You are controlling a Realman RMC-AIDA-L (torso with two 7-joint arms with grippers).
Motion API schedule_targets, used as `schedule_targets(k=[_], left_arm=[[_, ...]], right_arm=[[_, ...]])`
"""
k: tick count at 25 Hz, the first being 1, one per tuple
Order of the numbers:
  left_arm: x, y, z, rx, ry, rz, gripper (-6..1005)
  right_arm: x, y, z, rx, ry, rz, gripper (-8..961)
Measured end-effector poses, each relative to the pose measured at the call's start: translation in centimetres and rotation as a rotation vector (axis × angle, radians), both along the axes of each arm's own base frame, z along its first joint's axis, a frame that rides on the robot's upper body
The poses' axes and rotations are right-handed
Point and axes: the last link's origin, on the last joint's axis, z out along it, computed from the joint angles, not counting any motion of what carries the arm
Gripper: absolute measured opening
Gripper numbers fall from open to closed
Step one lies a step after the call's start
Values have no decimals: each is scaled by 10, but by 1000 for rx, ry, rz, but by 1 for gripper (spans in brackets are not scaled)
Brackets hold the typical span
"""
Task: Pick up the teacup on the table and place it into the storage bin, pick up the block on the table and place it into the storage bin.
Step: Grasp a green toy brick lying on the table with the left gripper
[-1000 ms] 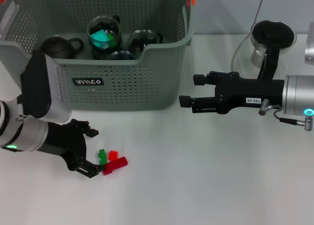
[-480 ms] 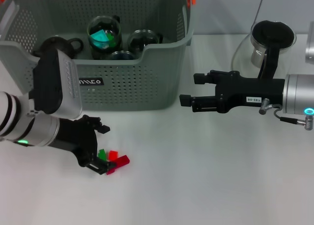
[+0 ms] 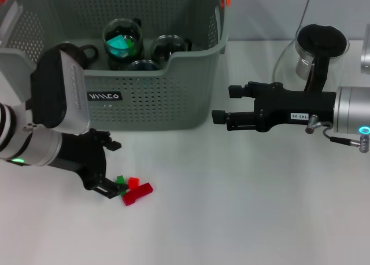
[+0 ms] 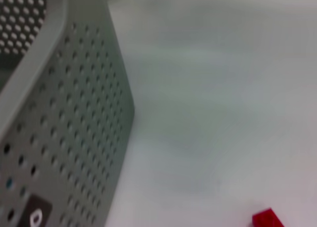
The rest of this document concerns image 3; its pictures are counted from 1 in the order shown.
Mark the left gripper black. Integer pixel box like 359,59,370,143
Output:
49,128,130,199

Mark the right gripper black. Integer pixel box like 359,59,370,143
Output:
211,81,338,133

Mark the green toy brick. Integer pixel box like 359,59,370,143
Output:
115,175,128,197
126,39,139,57

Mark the dark red curved brick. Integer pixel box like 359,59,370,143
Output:
121,183,153,207

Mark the glass teacup black holder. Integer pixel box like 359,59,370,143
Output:
150,34,193,69
107,52,145,71
129,59,160,72
102,17,145,60

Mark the teal square toy plate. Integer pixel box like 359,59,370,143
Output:
105,35,131,58

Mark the grey perforated plastic storage bin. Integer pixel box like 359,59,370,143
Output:
0,0,232,132

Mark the dark clay teapot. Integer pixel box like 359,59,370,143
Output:
56,43,99,70

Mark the right gripper cable with connectors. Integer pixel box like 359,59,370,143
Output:
305,113,370,153

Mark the glass teapot black handle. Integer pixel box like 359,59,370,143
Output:
272,23,350,93

